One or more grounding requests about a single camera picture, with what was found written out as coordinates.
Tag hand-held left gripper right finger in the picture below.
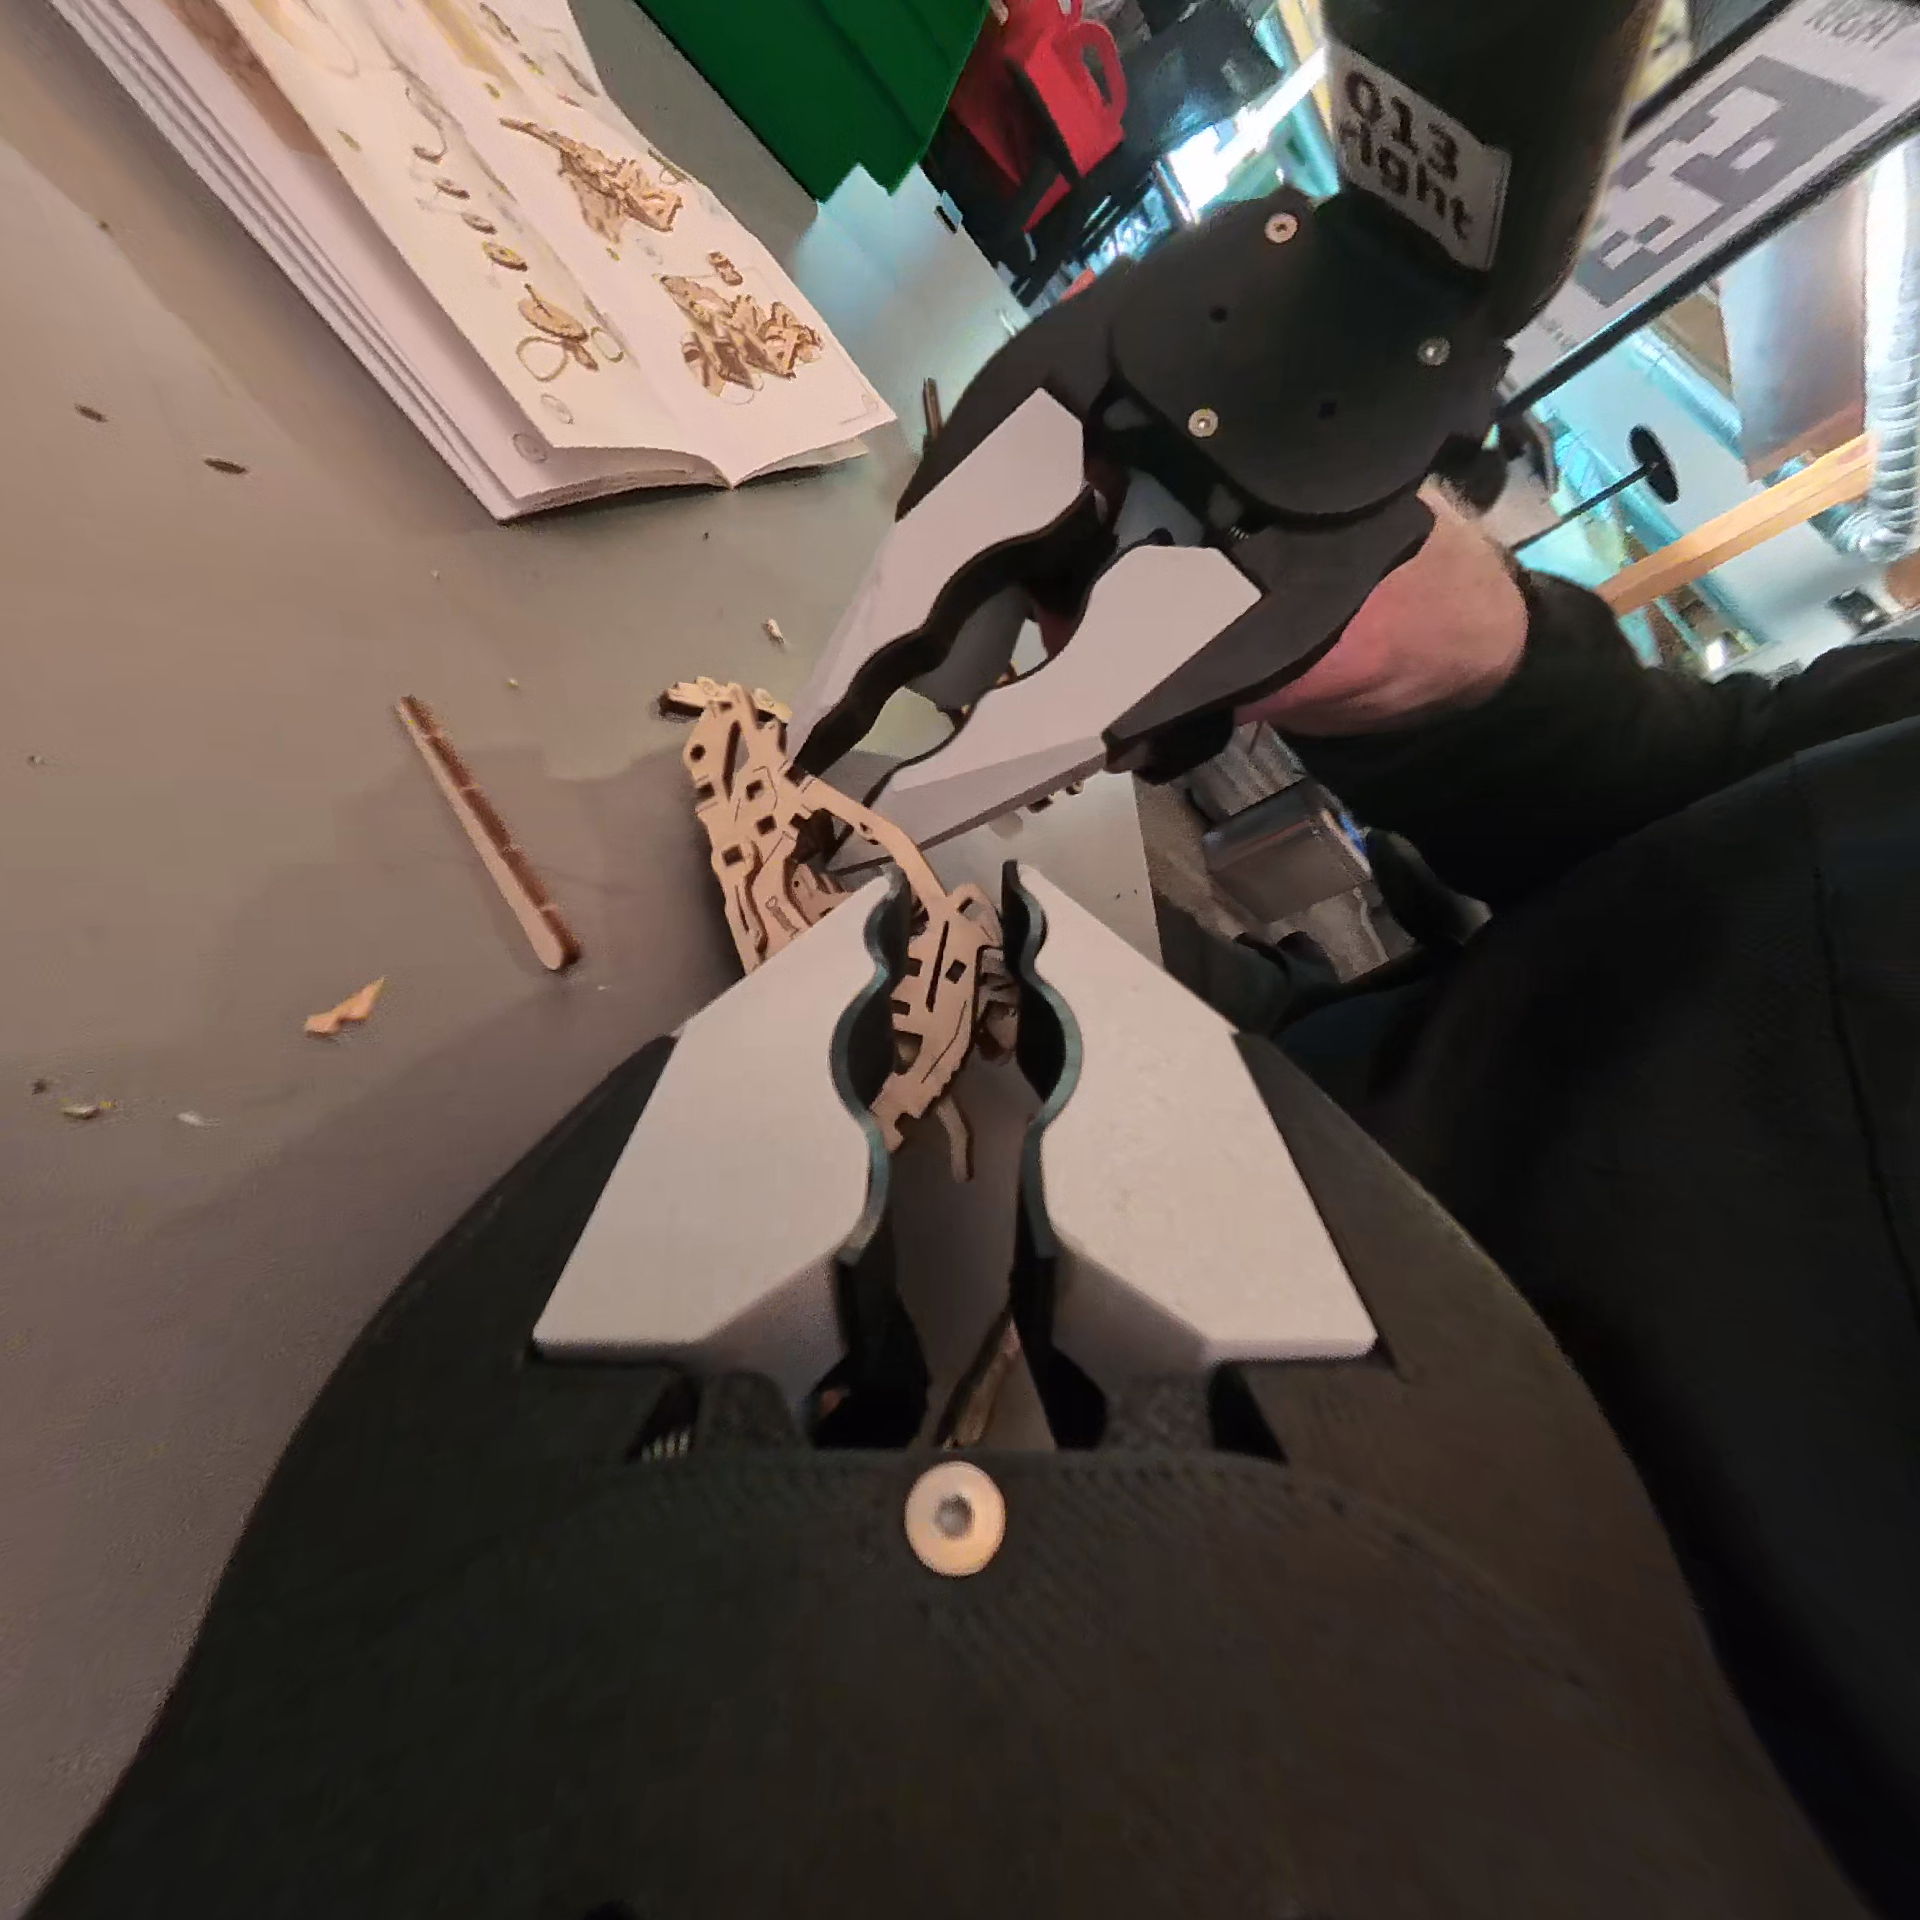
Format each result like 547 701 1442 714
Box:
1001 861 1379 1395

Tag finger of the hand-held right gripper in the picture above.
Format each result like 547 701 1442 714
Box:
829 544 1264 879
787 390 1114 775

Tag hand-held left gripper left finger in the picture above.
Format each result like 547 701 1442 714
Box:
533 873 911 1376

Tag pale wooden parts sheet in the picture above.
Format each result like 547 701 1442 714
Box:
660 674 1028 1178

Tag person's right forearm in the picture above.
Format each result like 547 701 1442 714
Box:
1282 566 1920 902

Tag person's right hand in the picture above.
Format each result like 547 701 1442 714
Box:
1275 495 1532 736

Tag pointed dark wooden stick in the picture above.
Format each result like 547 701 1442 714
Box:
937 1311 1028 1448

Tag black pole stand with disc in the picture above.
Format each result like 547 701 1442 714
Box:
1506 422 1685 547

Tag long notched wooden strip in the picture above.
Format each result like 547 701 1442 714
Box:
393 695 584 974

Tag framed black-white marker sign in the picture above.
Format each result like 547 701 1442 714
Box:
1506 0 1920 407

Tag person's black clothing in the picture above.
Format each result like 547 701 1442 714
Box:
1170 720 1920 1920

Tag stacked green plastic bins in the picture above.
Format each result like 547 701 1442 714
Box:
632 0 993 202

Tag open instruction booklet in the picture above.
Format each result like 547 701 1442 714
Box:
47 0 899 521

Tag silver ventilation duct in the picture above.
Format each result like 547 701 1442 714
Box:
1842 150 1920 563

